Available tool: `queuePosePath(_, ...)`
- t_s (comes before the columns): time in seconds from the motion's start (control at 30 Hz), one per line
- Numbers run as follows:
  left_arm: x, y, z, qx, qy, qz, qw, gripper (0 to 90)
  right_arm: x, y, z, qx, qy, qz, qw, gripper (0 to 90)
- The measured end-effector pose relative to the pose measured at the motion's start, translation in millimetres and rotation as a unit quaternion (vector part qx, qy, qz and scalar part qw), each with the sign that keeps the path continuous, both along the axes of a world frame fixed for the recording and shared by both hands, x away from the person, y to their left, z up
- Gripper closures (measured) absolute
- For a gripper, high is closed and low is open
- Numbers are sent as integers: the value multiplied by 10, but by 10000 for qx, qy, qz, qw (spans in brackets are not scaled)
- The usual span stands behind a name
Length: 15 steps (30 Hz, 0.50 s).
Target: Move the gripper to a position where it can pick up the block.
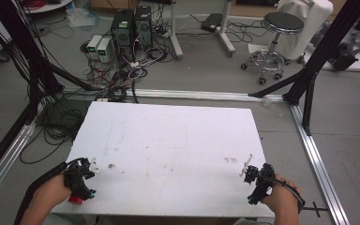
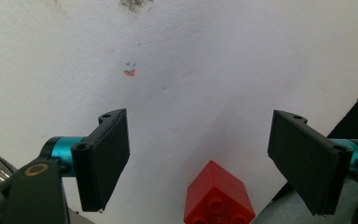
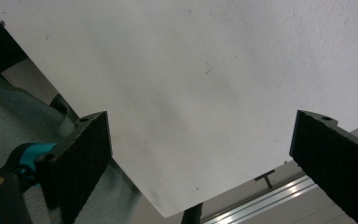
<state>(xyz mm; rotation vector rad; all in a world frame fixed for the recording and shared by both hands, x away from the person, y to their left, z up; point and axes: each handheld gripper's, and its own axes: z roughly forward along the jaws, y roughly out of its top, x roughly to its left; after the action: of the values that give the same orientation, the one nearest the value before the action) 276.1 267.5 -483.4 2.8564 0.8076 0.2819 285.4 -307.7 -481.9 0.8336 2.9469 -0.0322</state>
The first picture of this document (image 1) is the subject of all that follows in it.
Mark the white power supply unit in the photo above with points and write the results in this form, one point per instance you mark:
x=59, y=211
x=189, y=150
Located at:
x=104, y=50
x=93, y=45

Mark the white round table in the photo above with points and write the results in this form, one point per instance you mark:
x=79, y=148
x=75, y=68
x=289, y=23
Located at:
x=48, y=5

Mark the black braced frame post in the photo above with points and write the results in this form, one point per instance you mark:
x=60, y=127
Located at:
x=318, y=53

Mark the slim black computer tower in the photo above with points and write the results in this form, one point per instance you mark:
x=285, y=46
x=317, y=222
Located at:
x=143, y=26

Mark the black round chrome stool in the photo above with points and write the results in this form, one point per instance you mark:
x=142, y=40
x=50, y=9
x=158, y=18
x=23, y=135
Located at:
x=282, y=22

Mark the person's right hand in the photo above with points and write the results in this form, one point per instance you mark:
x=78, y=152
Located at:
x=282, y=200

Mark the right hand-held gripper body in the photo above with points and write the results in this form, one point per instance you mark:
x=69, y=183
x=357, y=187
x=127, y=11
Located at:
x=260, y=184

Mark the black device on board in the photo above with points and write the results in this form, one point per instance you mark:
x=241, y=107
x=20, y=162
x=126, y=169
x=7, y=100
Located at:
x=343, y=61

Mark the clear plastic bag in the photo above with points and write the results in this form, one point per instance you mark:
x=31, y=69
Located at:
x=81, y=17

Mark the black flat box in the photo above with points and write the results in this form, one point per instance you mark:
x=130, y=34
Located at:
x=212, y=22

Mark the person's left hand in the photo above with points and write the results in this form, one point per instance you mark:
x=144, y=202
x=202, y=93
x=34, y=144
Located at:
x=50, y=193

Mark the long aluminium floor rail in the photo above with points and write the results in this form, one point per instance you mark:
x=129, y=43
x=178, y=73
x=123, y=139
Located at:
x=200, y=94

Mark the large black computer tower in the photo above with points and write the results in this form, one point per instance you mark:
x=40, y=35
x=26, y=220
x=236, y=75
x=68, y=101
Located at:
x=122, y=34

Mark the white desk leg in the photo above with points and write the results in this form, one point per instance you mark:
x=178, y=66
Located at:
x=225, y=34
x=175, y=34

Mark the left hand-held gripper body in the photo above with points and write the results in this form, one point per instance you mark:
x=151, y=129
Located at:
x=76, y=181

